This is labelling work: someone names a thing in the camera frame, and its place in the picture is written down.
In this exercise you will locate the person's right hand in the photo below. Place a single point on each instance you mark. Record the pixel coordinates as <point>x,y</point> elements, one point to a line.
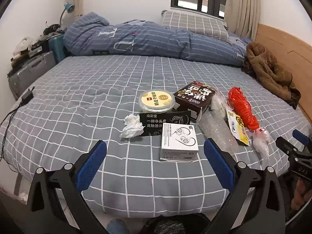
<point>299,195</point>

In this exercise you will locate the round yellow pudding cup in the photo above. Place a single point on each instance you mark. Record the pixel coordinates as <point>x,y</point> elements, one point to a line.
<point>157,100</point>

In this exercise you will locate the blue checked quilt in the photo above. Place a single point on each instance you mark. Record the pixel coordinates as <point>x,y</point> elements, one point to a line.
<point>146,41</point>

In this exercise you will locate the yellow white snack packet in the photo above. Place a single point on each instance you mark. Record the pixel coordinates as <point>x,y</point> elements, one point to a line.
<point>237,126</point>

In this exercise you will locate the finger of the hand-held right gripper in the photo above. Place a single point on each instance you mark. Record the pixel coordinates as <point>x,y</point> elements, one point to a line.
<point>287,146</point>
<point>302,136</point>

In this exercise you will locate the black bag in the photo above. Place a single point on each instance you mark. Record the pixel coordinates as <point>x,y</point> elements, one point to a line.
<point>52,28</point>

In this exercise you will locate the dark brown carton box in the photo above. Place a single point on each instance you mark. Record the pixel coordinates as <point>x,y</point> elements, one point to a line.
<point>195,96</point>

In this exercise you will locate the teal suitcase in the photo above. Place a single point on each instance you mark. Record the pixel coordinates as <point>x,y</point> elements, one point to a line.
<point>56,48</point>

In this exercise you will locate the trash bin with black liner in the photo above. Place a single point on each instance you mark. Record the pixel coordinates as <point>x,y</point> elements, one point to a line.
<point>170,225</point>

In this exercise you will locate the grey checked pillow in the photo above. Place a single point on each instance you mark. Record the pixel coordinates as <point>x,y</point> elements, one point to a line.
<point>195,23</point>

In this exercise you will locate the red plastic bag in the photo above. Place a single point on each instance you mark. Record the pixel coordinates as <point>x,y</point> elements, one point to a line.
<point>241,107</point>

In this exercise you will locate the white earphone box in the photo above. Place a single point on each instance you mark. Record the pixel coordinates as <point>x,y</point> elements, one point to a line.
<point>179,139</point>

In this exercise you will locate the clear bubble wrap bag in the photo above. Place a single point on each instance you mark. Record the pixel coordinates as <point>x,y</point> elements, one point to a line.
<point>214,131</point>

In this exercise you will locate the grey suitcase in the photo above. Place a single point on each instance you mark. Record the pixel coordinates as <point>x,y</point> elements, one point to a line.
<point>29,70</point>

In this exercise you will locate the crumpled clear plastic wrap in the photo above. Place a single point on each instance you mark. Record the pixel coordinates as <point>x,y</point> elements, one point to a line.
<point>260,141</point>

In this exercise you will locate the blue desk lamp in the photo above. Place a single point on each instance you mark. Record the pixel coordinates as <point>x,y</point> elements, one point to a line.
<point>69,7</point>

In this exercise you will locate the blue slipper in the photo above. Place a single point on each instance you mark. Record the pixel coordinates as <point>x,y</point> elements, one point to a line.
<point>118,228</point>

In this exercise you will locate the black wet wipe sachet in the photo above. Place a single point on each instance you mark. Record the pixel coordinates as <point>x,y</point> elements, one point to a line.
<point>151,124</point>

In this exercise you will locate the white tissue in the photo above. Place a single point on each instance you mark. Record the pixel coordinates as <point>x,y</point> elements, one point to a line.
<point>131,125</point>

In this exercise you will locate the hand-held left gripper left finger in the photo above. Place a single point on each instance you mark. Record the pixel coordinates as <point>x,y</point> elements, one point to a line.
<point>91,162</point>

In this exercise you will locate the brown jacket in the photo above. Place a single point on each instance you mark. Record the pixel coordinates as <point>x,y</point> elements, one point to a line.
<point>265,68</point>

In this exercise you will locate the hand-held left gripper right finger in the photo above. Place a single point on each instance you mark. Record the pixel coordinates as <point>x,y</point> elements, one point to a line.
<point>218,162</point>

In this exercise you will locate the wide beige curtain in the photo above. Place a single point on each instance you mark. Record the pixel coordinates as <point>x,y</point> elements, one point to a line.
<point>243,4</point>

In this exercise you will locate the white crumpled bag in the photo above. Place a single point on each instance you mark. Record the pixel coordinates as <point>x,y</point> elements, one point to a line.
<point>23,45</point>

